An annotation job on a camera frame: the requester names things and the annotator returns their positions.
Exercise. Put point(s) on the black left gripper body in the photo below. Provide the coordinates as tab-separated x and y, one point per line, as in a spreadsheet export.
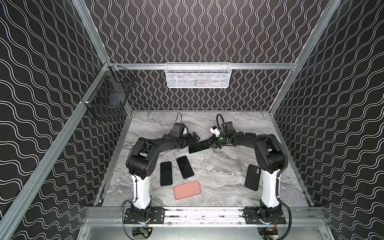
190	138

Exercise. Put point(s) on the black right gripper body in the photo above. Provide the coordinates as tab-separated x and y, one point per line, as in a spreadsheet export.
212	141

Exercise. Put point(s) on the white smartphone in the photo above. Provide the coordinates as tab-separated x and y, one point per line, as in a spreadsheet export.
197	147

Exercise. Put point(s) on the black phone purple edge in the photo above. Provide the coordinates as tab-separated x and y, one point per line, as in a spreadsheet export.
185	167

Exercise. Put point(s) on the pink phone case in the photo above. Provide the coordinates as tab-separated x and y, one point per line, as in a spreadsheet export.
187	190

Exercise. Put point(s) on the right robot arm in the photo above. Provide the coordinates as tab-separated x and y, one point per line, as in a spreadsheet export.
270	155

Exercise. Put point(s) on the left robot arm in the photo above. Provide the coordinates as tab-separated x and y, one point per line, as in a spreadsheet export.
143	158

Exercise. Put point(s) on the black phone blue edge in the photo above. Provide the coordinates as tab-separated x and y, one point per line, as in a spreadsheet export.
166	178

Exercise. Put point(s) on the black phone case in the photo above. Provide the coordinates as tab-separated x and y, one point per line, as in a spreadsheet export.
253	178

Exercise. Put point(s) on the aluminium back crossbar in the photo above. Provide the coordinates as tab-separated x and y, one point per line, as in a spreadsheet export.
234	66

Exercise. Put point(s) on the white wire mesh basket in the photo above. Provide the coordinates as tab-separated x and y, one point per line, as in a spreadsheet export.
216	78

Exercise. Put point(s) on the black wire mesh basket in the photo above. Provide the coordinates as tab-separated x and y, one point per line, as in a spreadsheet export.
110	101

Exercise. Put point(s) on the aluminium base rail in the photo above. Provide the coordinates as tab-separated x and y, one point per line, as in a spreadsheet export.
204	217

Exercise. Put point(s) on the aluminium corner post left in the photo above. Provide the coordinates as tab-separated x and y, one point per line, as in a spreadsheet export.
91	29

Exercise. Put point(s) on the aluminium corner post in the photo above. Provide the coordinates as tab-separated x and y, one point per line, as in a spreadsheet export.
314	37
91	29

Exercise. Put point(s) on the aluminium corner post right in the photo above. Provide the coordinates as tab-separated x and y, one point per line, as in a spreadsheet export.
314	37

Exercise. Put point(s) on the aluminium left side rail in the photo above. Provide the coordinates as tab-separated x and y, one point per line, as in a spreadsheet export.
20	205

